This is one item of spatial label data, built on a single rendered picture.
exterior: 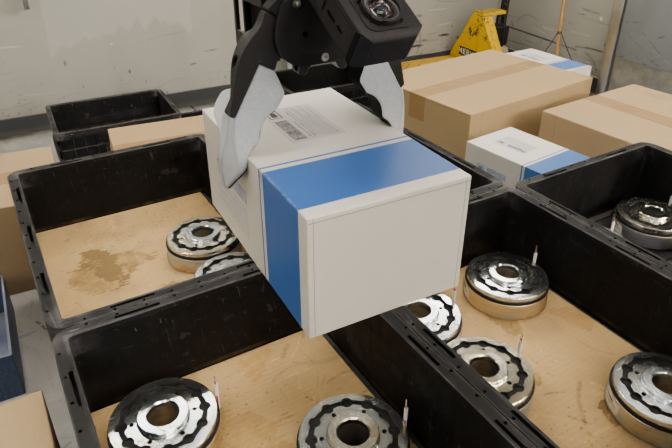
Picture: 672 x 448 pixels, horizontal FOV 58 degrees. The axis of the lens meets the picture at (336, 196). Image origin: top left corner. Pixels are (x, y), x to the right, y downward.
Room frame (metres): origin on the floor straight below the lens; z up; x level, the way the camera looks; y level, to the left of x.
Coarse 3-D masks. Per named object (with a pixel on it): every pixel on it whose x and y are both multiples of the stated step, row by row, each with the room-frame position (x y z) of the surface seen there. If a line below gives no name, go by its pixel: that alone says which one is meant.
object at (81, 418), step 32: (192, 288) 0.51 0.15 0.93; (224, 288) 0.51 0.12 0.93; (96, 320) 0.46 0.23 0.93; (128, 320) 0.46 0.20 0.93; (384, 320) 0.46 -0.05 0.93; (64, 352) 0.41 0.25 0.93; (416, 352) 0.42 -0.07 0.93; (64, 384) 0.38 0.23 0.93; (448, 384) 0.38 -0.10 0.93; (480, 416) 0.34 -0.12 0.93
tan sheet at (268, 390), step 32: (256, 352) 0.52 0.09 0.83; (288, 352) 0.52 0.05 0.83; (320, 352) 0.52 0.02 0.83; (224, 384) 0.47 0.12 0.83; (256, 384) 0.47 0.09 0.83; (288, 384) 0.47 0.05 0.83; (320, 384) 0.47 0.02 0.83; (352, 384) 0.47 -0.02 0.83; (96, 416) 0.43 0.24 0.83; (224, 416) 0.43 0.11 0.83; (256, 416) 0.43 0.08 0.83; (288, 416) 0.43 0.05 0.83
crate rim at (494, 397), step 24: (504, 192) 0.72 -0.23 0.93; (552, 216) 0.66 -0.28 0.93; (600, 240) 0.60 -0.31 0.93; (648, 264) 0.56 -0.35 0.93; (408, 312) 0.47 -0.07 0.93; (432, 336) 0.44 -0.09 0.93; (456, 360) 0.40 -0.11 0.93; (480, 384) 0.38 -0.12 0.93; (504, 408) 0.35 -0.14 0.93; (528, 432) 0.33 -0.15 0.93
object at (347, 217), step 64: (320, 128) 0.43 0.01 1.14; (384, 128) 0.43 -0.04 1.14; (256, 192) 0.37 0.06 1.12; (320, 192) 0.33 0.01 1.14; (384, 192) 0.33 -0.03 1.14; (448, 192) 0.34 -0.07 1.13; (256, 256) 0.38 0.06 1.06; (320, 256) 0.30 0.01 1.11; (384, 256) 0.32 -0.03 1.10; (448, 256) 0.35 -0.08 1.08; (320, 320) 0.30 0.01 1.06
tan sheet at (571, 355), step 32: (480, 320) 0.58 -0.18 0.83; (512, 320) 0.58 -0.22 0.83; (544, 320) 0.58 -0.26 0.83; (576, 320) 0.58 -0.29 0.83; (544, 352) 0.52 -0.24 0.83; (576, 352) 0.52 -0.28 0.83; (608, 352) 0.52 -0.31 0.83; (544, 384) 0.47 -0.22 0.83; (576, 384) 0.47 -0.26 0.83; (544, 416) 0.43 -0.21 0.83; (576, 416) 0.43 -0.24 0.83; (608, 416) 0.43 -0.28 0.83
